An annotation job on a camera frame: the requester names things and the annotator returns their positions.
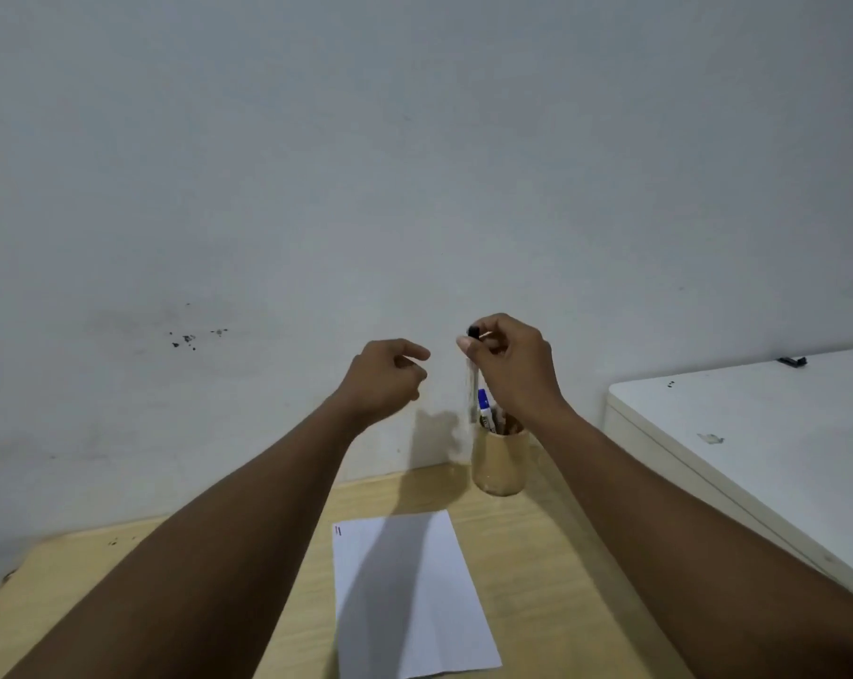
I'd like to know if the person's left forearm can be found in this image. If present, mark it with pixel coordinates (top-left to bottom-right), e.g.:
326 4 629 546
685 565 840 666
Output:
2 390 368 679

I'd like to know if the person's right hand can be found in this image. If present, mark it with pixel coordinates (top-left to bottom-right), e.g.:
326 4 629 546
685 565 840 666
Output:
456 313 570 431

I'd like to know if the person's left hand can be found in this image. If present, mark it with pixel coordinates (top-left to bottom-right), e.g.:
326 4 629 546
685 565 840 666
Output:
333 338 432 428

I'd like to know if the wooden pen holder cup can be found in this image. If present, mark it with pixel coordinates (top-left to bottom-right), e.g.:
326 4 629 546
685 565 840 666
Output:
471 422 530 497

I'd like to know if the person's right forearm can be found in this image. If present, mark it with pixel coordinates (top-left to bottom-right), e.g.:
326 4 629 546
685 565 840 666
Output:
522 399 853 679

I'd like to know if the white marker with black cap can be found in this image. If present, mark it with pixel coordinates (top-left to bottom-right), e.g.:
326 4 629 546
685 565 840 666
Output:
466 325 482 426

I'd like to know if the white paper sheet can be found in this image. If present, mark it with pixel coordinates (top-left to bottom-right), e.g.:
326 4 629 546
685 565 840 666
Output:
332 509 504 679

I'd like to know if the white cabinet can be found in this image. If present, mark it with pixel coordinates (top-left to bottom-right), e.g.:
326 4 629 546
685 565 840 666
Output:
603 345 853 610

